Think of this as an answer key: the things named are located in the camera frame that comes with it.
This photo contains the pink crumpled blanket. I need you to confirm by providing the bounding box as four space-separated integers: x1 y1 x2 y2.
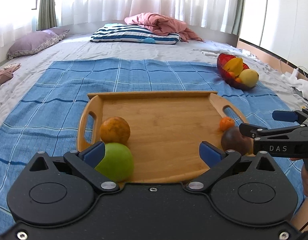
124 12 204 42

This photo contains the green curtain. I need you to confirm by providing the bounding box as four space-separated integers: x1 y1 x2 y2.
37 0 57 30
232 0 245 36

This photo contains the wooden serving tray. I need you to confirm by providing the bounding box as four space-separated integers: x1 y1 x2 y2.
76 91 247 183

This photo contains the person's right hand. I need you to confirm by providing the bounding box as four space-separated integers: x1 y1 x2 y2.
289 157 308 203

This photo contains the red glass fruit bowl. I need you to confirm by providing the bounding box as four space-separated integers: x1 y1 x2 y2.
217 53 255 90

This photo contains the pink cloth at left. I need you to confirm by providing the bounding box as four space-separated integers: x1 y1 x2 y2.
0 63 21 84

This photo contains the small orange mandarin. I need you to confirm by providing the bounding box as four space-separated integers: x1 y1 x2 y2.
219 116 235 132

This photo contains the green apple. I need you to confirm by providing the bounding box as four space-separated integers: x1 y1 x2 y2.
94 142 134 182

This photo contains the large orange fruit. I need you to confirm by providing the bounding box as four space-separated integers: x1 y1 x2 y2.
100 116 131 145

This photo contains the white cloth at right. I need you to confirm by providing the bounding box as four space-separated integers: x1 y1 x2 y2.
281 67 308 100

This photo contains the blue checked blanket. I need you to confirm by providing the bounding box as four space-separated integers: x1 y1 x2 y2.
0 58 307 228

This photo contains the blue white striped pillow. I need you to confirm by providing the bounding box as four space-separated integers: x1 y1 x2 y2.
90 23 180 45

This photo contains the yellow pear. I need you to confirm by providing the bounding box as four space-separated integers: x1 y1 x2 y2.
238 69 259 88

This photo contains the grey bed sheet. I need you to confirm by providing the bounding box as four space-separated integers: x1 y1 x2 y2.
0 34 308 126

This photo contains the right green curtain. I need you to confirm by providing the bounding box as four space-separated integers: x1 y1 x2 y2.
232 0 245 36

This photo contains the yellow starfruit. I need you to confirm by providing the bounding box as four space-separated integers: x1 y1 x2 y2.
223 57 244 77

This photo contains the dark purple apple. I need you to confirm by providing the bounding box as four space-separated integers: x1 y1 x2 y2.
221 127 253 155

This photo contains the purple pillow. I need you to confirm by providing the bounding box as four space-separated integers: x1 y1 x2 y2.
7 28 69 60

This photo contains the white sheer curtain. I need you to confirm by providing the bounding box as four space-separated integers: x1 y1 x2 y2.
55 0 237 32

